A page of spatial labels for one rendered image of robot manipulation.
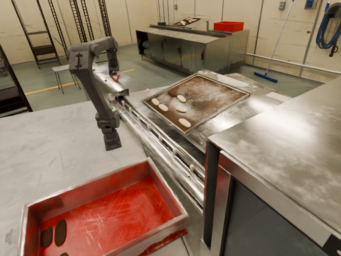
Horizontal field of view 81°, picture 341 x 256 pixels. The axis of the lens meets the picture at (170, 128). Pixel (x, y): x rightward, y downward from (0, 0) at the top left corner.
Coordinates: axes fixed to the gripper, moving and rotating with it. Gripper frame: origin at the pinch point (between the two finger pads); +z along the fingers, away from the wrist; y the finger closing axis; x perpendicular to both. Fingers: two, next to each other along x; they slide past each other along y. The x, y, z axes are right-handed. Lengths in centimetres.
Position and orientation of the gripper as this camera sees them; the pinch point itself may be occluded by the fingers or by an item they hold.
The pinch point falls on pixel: (115, 75)
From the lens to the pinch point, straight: 144.1
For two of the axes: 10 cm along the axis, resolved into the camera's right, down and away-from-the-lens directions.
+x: 9.7, -1.3, 1.9
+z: -0.8, 5.8, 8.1
